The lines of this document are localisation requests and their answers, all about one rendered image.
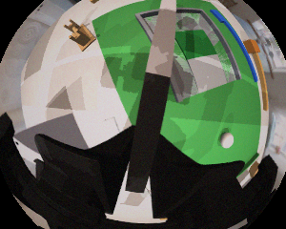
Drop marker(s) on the beige box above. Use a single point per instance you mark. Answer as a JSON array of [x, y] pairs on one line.
[[243, 177]]

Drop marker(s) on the white golf ball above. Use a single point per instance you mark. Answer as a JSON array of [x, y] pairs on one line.
[[227, 140]]

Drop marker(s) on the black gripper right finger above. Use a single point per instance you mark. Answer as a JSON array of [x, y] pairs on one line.
[[175, 177]]

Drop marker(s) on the tan cube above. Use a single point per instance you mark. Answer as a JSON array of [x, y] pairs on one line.
[[253, 169]]

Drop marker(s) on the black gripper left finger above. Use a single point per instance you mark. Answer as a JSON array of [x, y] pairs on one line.
[[101, 167]]

